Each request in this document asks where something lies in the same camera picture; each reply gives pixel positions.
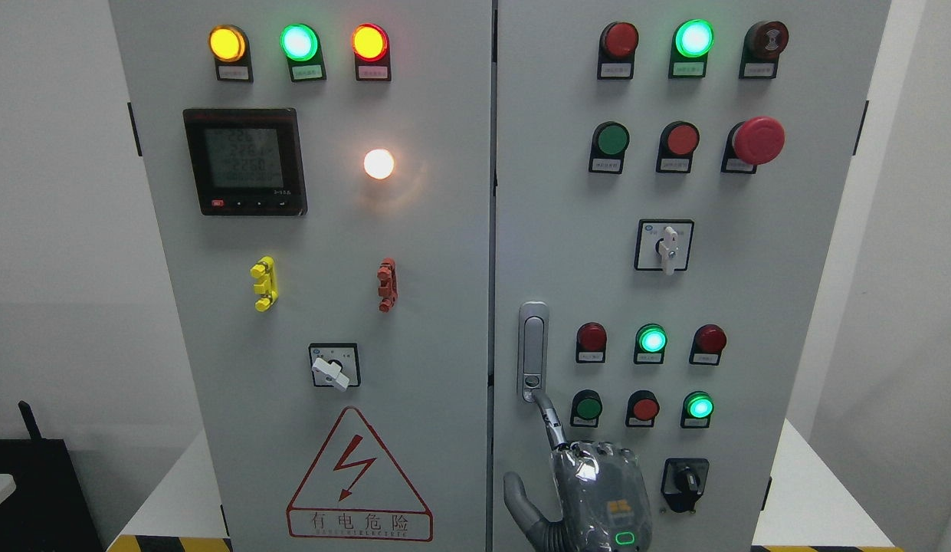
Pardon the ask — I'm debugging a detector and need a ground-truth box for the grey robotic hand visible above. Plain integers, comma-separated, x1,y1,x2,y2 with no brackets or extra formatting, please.
503,390,651,551

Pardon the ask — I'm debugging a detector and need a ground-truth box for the silver door handle lock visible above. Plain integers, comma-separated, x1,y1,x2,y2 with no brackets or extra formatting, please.
517,301,549,404

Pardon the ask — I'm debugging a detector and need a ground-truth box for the red push button lower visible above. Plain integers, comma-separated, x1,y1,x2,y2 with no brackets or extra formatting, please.
625,390,660,429

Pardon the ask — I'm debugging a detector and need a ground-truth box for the red push button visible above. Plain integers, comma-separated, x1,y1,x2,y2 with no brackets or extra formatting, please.
656,121,700,174
625,390,660,429

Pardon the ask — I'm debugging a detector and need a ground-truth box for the green lit push button lower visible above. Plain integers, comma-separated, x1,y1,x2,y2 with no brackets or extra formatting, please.
680,390,714,429

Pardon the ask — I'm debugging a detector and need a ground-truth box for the dark red indicator middle left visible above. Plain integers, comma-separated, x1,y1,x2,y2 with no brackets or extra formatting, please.
576,322,608,363

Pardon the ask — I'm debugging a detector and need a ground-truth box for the dark red indicator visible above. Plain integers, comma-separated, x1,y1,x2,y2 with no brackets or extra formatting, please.
576,322,608,363
595,21,639,81
688,323,728,366

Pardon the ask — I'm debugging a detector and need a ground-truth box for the green indicator light middle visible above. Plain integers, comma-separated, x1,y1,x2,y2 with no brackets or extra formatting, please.
633,323,668,366

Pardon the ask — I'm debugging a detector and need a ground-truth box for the green indicator light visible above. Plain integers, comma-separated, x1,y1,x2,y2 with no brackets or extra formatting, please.
633,323,668,366
279,23,326,83
668,18,714,78

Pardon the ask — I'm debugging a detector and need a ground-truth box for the dark red indicator middle right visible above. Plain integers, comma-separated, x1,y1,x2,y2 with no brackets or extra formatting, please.
688,323,728,366

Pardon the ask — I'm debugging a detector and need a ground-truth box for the red electric hazard warning sticker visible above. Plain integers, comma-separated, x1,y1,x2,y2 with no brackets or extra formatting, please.
286,406,434,542

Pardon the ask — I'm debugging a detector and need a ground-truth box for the red toggle clamp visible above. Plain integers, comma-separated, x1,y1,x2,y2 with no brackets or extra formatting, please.
376,258,398,312

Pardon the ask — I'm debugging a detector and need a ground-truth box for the grey electrical control cabinet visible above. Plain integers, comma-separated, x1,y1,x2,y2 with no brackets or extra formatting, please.
110,1,891,551

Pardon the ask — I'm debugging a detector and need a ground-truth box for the green push button upper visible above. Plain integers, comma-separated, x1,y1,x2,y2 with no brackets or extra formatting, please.
588,121,630,175

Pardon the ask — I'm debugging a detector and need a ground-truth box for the red push button upper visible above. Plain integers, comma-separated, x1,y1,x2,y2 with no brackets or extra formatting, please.
656,121,700,174

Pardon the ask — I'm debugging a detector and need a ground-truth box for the red emergency stop button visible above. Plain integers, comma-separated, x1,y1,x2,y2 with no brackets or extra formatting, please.
720,116,785,175

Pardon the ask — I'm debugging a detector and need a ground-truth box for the white glowing indicator light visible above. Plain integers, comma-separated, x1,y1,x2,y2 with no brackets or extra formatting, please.
363,148,395,179

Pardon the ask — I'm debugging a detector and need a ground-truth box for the yellow toggle clamp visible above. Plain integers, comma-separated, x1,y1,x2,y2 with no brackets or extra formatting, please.
250,255,279,312

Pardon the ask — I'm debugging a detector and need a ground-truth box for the dark red indicator top right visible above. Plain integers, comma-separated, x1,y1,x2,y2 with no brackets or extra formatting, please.
595,21,639,81

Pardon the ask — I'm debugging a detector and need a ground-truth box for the green indicator light top right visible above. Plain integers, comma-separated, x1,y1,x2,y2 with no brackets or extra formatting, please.
668,18,714,78

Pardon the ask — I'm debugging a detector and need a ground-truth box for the dark red buzzer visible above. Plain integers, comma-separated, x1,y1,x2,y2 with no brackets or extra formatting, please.
739,20,789,80

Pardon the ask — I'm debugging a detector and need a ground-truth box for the black digital power meter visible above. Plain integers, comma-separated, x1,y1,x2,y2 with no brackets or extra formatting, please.
183,107,307,216

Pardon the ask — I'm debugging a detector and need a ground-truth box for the red indicator light top left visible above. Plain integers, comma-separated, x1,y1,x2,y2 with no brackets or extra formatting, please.
350,22,392,83

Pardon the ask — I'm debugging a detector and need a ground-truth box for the green indicator light top left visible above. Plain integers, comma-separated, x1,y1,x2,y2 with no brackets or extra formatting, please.
279,23,326,83

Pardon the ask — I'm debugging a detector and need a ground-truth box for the black box with antenna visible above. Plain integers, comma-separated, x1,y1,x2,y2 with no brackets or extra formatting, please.
0,401,104,551

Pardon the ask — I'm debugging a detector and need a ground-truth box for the yellow indicator light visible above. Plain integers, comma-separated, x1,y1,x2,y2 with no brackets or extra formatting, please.
208,24,252,83

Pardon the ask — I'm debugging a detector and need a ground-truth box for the black selector knob switch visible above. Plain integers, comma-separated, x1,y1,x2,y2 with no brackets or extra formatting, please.
661,458,710,513

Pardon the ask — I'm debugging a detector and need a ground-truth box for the white rotary switch upper right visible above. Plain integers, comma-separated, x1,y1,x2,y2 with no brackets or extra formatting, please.
633,218,695,275

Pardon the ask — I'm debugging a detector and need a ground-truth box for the white rotary switch left door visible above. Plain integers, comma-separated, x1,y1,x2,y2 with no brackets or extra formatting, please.
308,342,362,391

